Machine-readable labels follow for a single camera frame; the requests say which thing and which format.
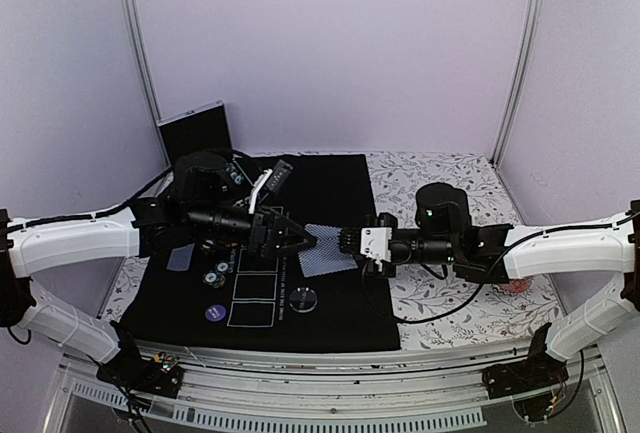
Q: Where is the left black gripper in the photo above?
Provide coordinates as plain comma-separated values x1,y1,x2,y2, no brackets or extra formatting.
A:
187,203,318,260

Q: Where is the blue playing card deck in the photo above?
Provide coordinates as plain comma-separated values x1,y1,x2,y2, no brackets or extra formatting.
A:
298,240,357,278

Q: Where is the aluminium poker chip case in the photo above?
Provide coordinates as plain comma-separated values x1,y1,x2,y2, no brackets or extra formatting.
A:
159,101,250,198

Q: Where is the single blue-backed card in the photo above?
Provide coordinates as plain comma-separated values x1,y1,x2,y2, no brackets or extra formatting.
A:
305,223,342,250

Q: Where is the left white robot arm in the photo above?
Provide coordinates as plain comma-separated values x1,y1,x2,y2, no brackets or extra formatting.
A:
1,151,317,387

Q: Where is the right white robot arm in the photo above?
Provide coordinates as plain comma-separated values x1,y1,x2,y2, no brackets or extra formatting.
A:
341,183,639,389

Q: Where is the black poker mat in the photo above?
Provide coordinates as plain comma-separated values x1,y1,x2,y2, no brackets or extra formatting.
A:
119,155,400,353

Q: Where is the floral white tablecloth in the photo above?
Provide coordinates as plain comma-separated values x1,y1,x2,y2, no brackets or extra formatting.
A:
102,152,562,350

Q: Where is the red patterned bowl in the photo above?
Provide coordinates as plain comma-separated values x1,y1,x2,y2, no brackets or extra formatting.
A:
496,278,532,295

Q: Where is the purple small blind button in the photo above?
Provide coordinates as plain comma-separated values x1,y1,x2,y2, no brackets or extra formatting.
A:
205,304,227,322

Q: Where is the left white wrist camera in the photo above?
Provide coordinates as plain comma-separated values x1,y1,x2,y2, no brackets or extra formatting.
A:
248,160,293,214

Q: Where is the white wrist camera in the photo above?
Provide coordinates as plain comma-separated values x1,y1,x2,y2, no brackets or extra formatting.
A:
248,160,293,214
339,213,398,262

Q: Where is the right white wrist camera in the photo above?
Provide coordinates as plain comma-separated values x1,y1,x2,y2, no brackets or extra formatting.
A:
339,213,398,262

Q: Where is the aluminium front rail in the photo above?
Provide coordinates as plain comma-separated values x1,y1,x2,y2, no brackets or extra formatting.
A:
47,337,624,433

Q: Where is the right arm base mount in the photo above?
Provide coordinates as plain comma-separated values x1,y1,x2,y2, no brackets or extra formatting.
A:
481,322,569,422

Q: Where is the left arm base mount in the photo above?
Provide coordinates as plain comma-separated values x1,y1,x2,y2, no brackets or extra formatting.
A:
96,336,184,399

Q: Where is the right aluminium frame post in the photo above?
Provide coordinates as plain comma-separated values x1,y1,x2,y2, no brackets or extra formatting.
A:
490,0,544,170

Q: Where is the aluminium frame post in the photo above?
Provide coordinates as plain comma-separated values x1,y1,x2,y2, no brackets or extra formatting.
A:
121,0,161,126
490,0,544,170

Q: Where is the left aluminium frame post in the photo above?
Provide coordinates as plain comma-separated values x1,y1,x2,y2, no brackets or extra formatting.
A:
121,0,161,126

